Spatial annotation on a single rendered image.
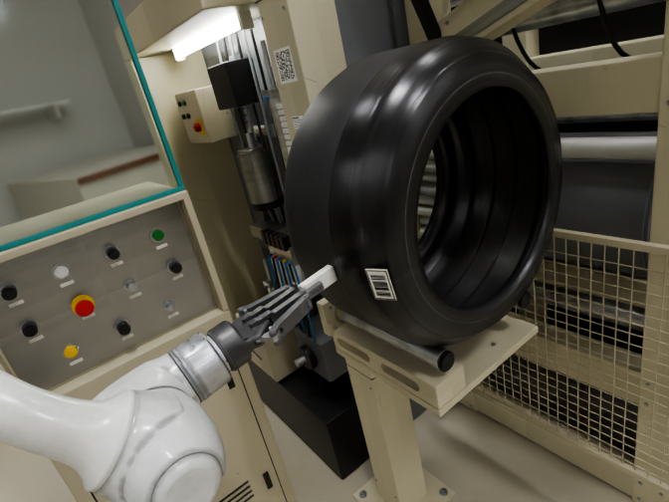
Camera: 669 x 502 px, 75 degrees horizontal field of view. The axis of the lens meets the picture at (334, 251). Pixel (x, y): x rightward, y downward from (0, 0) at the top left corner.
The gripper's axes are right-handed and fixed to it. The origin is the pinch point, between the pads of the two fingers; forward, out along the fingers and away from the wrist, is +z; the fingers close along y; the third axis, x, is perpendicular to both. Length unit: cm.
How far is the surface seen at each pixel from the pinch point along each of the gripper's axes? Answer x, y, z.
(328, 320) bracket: 26.7, 25.2, 10.4
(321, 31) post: -36, 28, 37
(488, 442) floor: 124, 26, 55
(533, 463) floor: 124, 8, 57
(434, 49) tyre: -28.5, -8.3, 31.1
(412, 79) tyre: -26.0, -9.3, 23.9
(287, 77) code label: -30, 34, 29
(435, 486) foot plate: 119, 27, 26
